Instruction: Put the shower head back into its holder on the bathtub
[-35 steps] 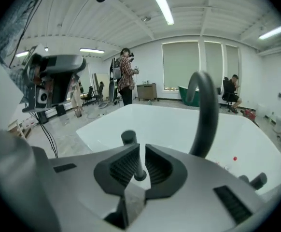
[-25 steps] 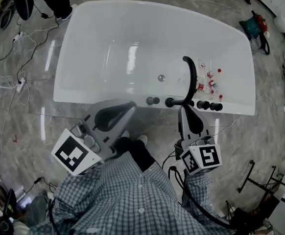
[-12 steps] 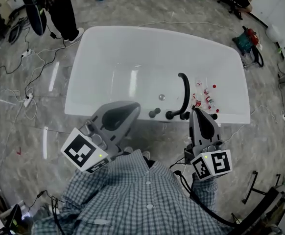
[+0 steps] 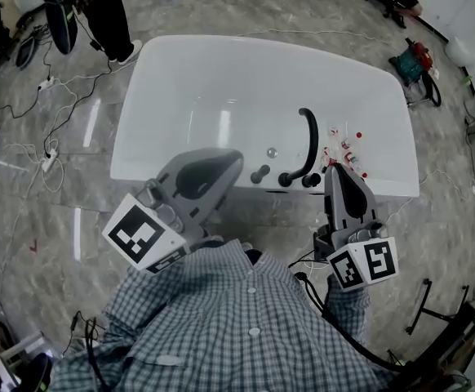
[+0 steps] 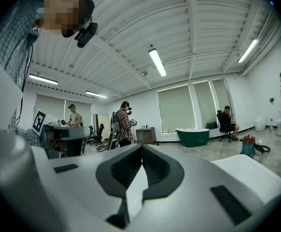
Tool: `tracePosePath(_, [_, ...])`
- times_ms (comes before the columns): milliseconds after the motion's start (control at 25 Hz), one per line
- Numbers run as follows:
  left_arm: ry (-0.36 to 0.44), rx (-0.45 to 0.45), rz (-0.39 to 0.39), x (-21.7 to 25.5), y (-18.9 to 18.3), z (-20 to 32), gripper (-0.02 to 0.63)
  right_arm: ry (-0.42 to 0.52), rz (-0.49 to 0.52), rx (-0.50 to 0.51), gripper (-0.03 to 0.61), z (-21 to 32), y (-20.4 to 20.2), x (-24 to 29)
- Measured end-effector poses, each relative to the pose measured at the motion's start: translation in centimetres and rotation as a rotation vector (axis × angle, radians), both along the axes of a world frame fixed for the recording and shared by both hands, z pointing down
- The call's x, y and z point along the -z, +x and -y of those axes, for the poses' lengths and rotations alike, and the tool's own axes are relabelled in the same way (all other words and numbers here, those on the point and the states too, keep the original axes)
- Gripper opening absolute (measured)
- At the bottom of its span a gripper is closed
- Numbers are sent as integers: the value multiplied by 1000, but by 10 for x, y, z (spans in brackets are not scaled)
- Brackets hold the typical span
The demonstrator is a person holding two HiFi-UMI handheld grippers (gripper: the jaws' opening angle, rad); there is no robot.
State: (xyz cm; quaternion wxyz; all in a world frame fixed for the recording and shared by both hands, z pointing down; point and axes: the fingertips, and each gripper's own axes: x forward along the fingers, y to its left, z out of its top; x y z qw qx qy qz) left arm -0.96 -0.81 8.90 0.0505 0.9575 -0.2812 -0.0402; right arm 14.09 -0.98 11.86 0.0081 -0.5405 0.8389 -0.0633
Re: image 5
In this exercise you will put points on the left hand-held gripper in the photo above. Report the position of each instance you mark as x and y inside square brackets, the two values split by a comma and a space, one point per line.
[38, 122]

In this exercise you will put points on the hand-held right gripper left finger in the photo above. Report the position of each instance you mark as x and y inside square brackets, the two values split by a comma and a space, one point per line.
[82, 182]

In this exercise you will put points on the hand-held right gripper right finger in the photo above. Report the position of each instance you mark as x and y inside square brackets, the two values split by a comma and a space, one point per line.
[203, 202]

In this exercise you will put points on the person's left forearm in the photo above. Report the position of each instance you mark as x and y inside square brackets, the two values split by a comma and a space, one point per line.
[24, 135]

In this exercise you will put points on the dark green bathtub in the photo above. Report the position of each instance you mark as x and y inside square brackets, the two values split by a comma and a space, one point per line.
[192, 138]

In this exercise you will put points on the black office chair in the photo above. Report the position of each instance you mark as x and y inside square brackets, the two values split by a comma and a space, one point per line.
[99, 132]
[219, 120]

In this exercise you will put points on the grey roller window blind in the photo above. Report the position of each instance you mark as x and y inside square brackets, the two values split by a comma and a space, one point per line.
[85, 110]
[204, 103]
[221, 98]
[176, 107]
[50, 107]

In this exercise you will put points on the leaning white board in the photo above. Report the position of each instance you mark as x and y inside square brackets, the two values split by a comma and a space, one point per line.
[102, 122]

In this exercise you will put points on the black and grey backpack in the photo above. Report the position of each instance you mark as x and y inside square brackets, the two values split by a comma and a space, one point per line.
[115, 122]

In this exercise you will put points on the long ceiling light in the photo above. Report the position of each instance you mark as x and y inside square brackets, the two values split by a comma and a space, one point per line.
[43, 79]
[158, 62]
[96, 94]
[248, 51]

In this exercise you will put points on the dark wooden cabinet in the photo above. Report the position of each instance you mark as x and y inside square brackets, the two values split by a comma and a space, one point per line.
[145, 135]

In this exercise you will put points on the teal and red vacuum cleaner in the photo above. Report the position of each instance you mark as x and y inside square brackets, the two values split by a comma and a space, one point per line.
[248, 146]

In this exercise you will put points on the black bag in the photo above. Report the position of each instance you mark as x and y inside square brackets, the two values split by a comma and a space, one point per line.
[211, 126]

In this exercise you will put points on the person's checked shirt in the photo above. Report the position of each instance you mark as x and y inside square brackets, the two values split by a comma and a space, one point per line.
[10, 45]

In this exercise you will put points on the person's head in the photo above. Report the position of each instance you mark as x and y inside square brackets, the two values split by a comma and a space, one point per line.
[60, 13]

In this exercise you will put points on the black head-mounted camera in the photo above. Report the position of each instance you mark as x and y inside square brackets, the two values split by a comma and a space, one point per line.
[87, 36]

